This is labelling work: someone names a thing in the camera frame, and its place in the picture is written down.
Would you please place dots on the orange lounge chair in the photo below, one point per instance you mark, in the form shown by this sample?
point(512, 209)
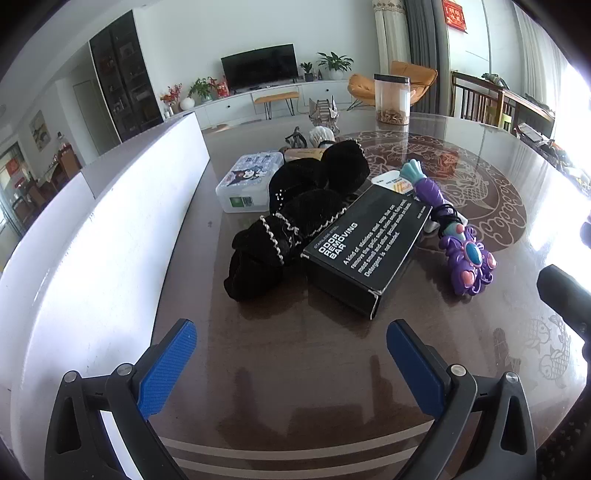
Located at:
point(420, 74)

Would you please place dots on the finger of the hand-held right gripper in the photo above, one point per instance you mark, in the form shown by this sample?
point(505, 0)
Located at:
point(565, 300)

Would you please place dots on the large leafy potted plant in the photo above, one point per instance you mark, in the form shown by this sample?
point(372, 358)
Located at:
point(334, 62)

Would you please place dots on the black cardboard box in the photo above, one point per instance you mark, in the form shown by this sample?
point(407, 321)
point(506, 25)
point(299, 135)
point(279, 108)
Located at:
point(364, 249)

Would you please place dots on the small potted plant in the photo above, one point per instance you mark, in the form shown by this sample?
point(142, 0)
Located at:
point(307, 70)

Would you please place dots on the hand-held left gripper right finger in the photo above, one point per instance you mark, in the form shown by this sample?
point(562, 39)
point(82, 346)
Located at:
point(411, 364)

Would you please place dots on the dark display cabinet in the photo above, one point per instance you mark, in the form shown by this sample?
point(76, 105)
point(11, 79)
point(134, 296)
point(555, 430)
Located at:
point(124, 78)

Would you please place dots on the white television console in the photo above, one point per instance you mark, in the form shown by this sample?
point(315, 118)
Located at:
point(231, 106)

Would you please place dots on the beige curtain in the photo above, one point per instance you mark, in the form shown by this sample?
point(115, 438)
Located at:
point(388, 41)

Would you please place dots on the green potted plant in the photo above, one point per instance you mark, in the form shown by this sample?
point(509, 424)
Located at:
point(202, 88)

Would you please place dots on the pack of wooden chopsticks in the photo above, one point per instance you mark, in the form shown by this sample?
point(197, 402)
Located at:
point(318, 136)

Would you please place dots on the framed wall painting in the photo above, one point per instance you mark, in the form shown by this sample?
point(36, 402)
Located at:
point(39, 130)

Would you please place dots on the small white card packet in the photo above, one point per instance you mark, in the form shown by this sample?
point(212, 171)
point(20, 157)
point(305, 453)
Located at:
point(390, 177)

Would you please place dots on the small wooden model toy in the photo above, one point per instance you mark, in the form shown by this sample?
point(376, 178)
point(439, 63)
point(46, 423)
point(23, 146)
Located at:
point(323, 110)

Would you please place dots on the red wall hanging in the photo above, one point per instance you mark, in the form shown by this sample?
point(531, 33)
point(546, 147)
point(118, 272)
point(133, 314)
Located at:
point(455, 14)

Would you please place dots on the black velvet cloth silver trim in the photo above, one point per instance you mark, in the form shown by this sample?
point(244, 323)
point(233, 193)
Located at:
point(295, 203)

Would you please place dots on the clear jar black lid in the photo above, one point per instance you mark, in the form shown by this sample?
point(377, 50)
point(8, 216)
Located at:
point(392, 99)

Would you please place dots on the purple toy wand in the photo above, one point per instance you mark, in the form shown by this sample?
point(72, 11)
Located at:
point(466, 258)

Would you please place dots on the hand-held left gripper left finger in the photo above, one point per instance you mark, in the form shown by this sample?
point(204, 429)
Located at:
point(168, 364)

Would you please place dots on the orange stool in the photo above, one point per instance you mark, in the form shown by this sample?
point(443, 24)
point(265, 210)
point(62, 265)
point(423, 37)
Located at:
point(276, 97)

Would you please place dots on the wooden chair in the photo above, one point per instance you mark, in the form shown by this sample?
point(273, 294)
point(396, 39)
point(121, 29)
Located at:
point(526, 108)
point(461, 99)

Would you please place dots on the grey curtain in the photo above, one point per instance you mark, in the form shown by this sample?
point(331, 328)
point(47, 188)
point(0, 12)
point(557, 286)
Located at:
point(427, 37)

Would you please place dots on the red flowers in vase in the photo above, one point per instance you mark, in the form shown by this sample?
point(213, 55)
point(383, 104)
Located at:
point(171, 97)

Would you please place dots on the red gift box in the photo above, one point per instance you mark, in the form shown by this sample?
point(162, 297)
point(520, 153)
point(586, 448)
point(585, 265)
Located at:
point(222, 88)

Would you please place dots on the white plastic box cartoon print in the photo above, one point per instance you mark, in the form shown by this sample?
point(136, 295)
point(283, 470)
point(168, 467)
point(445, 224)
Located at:
point(244, 175)

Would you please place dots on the black television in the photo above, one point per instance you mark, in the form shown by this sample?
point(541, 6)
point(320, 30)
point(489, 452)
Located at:
point(258, 67)

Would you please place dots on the round white vase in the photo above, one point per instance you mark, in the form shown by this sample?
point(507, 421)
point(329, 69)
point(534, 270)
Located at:
point(187, 104)

